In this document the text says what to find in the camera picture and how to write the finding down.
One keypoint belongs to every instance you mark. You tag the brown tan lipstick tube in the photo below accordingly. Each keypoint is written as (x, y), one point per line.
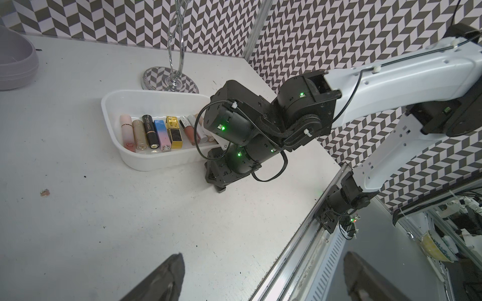
(139, 135)

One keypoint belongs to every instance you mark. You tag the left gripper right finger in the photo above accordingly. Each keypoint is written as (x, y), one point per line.
(364, 282)

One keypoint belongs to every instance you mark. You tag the silver grey lipstick tube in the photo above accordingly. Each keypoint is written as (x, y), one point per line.
(202, 136)

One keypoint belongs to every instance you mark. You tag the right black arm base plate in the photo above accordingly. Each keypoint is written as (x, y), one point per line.
(343, 200)

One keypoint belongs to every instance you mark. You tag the chrome metal stand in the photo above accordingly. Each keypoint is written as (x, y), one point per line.
(171, 79)

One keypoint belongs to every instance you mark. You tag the red brown lip gloss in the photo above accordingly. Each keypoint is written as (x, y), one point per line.
(189, 130)

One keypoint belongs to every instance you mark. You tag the pink lip gloss tube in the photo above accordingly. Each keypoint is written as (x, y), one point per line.
(127, 132)

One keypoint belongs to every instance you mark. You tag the grey purple bowl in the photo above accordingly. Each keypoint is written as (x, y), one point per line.
(19, 60)

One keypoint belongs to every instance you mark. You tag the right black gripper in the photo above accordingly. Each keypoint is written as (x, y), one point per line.
(217, 171)

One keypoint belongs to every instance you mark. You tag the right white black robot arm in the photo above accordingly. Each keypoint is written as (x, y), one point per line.
(439, 86)

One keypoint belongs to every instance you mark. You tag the black gold square lipstick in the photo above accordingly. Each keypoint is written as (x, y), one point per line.
(174, 131)

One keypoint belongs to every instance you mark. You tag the aluminium front rail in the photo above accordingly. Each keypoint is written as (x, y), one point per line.
(305, 268)

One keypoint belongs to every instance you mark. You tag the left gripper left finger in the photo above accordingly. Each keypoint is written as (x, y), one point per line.
(163, 283)

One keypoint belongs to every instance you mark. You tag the white plastic storage box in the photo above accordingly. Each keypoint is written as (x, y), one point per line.
(159, 105)

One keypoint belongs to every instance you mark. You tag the blue pink gradient lipstick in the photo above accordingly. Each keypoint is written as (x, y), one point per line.
(163, 136)

